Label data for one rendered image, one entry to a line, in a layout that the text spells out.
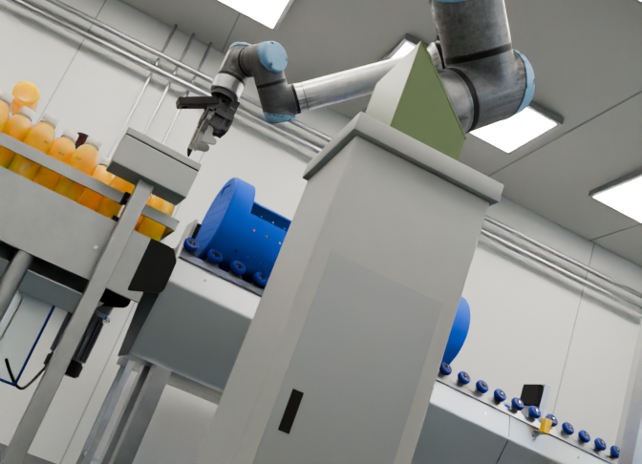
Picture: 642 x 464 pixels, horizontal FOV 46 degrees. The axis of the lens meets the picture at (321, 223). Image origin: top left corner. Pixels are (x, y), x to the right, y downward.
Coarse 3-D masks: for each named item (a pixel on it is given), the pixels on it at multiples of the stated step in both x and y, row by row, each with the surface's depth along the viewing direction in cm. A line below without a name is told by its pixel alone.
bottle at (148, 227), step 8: (152, 200) 210; (160, 200) 209; (160, 208) 208; (168, 208) 209; (144, 216) 208; (144, 224) 206; (152, 224) 206; (160, 224) 207; (144, 232) 205; (152, 232) 206; (160, 232) 208
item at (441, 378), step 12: (192, 252) 213; (204, 264) 212; (216, 264) 215; (228, 276) 214; (240, 276) 217; (252, 288) 216; (264, 288) 219; (444, 384) 237; (456, 384) 240; (480, 396) 243; (504, 408) 246; (528, 420) 249; (552, 432) 252; (564, 432) 256; (576, 444) 255; (600, 456) 258; (612, 456) 263
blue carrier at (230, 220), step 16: (224, 192) 233; (240, 192) 219; (208, 208) 240; (224, 208) 219; (240, 208) 217; (256, 208) 241; (208, 224) 228; (224, 224) 214; (240, 224) 216; (256, 224) 218; (272, 224) 220; (288, 224) 245; (208, 240) 218; (224, 240) 215; (240, 240) 216; (256, 240) 217; (272, 240) 219; (224, 256) 218; (240, 256) 218; (256, 256) 219; (272, 256) 220; (464, 304) 247; (464, 320) 243; (464, 336) 241; (448, 352) 241
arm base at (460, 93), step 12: (444, 72) 162; (456, 72) 163; (444, 84) 157; (456, 84) 159; (468, 84) 161; (456, 96) 157; (468, 96) 160; (456, 108) 157; (468, 108) 160; (468, 120) 162; (468, 132) 167
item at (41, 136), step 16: (0, 96) 190; (0, 112) 188; (0, 128) 189; (16, 128) 192; (32, 128) 192; (48, 128) 193; (32, 144) 190; (48, 144) 192; (64, 144) 197; (0, 160) 189; (16, 160) 188; (64, 160) 196; (80, 160) 194; (96, 160) 197; (32, 176) 190; (48, 176) 193; (64, 192) 191; (80, 192) 194
